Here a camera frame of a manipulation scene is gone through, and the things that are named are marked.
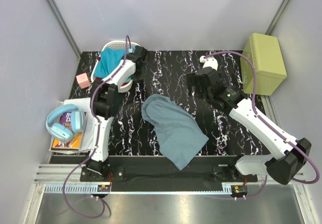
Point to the grey-blue t shirt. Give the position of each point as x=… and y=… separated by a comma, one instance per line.
x=178, y=134

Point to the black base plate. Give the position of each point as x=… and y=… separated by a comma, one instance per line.
x=158, y=174

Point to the right controller board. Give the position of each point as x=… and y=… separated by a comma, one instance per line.
x=240, y=189

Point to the white paper stack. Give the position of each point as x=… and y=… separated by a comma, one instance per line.
x=87, y=139

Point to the black marble mat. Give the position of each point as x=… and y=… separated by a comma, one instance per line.
x=164, y=73

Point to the slotted cable duct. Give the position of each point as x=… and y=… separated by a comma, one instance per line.
x=71, y=189

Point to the purple orange book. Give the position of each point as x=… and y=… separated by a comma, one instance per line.
x=74, y=144

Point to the pink cube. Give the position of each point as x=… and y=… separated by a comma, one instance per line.
x=83, y=80

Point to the controller board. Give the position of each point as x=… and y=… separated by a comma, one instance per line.
x=104, y=188
x=240, y=189

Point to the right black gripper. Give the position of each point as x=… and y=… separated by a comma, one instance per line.
x=191, y=81

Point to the teal t shirt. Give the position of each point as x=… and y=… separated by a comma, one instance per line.
x=110, y=59

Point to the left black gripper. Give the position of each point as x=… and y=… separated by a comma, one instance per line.
x=140, y=64

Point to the left controller board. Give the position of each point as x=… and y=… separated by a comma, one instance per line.
x=104, y=188

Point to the white laundry basket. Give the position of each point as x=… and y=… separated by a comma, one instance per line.
x=124, y=87

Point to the green box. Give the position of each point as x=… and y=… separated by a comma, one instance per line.
x=265, y=54

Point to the light blue headphones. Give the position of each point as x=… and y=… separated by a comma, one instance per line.
x=60, y=132

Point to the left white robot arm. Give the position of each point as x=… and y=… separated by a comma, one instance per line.
x=105, y=104

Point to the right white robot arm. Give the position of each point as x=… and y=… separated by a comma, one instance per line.
x=285, y=158

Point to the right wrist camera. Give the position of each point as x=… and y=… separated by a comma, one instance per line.
x=208, y=62

